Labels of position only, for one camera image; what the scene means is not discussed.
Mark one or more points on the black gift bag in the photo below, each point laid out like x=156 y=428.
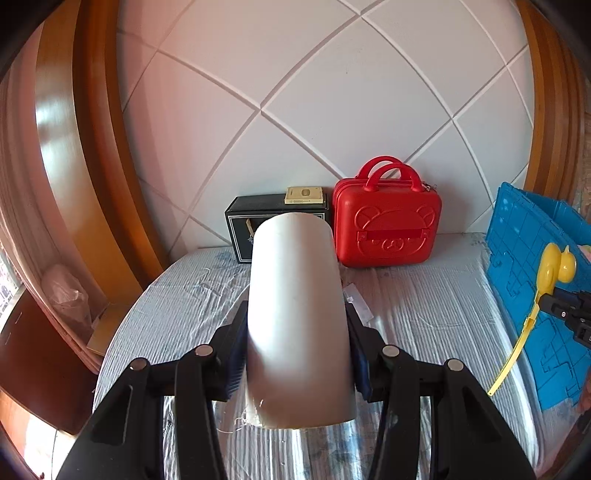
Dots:
x=238 y=230

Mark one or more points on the small cream box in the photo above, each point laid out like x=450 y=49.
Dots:
x=302 y=194

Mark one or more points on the yellow duck toy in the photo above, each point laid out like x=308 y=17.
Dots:
x=551 y=272

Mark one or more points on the tan cardboard piece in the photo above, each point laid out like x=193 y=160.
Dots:
x=106 y=332

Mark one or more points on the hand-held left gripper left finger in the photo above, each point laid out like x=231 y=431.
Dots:
x=233 y=369

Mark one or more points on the wooden nightstand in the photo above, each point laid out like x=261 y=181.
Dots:
x=37 y=369

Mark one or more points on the blue plastic crate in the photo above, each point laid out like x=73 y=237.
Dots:
x=521 y=240

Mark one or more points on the clear plastic bag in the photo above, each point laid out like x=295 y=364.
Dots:
x=64 y=290

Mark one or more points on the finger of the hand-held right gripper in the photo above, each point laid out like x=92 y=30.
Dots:
x=563 y=304
x=584 y=332

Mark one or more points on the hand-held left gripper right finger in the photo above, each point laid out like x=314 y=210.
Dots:
x=362 y=374

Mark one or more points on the white padded wooden headboard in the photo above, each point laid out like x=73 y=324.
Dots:
x=277 y=69

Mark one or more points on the white paper roll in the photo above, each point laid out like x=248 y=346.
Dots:
x=295 y=323

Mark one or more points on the red bear-embossed carry case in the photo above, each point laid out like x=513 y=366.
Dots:
x=388 y=230

